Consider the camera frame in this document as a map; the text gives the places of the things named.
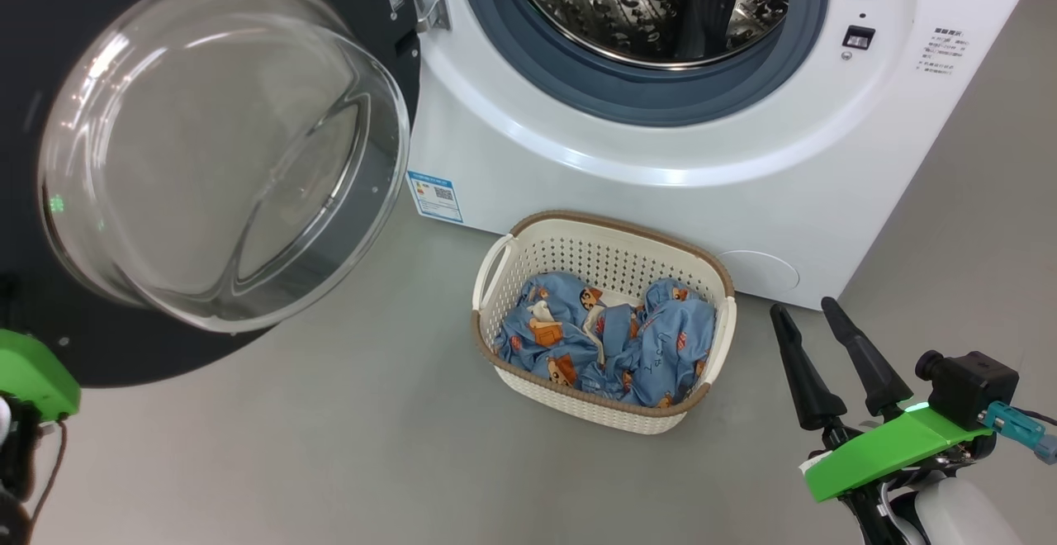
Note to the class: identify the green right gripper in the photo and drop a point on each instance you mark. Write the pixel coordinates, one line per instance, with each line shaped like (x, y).
(892, 446)

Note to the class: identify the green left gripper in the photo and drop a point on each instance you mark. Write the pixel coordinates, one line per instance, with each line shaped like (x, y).
(33, 372)

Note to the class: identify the black round washer door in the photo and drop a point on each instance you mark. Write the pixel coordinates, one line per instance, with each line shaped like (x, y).
(33, 33)

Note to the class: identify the white front-load washing machine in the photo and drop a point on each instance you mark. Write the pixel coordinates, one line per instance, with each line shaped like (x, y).
(661, 198)

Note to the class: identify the black door latch slot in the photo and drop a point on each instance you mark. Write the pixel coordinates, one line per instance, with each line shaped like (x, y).
(859, 38)

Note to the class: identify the stainless steel washing machine drum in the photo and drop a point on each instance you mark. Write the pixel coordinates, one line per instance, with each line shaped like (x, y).
(619, 8)

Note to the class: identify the round white filter cover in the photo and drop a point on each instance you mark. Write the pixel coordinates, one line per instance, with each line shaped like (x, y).
(758, 271)

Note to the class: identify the cream perforated laundry basket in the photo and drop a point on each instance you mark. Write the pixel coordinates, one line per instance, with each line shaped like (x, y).
(594, 244)

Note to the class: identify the printed text label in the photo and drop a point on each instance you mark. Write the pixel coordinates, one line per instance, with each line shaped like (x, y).
(941, 49)

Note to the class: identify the blue energy label sticker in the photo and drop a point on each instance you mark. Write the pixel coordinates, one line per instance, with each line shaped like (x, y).
(435, 196)

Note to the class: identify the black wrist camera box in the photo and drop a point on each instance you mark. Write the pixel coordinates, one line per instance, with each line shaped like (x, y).
(974, 384)

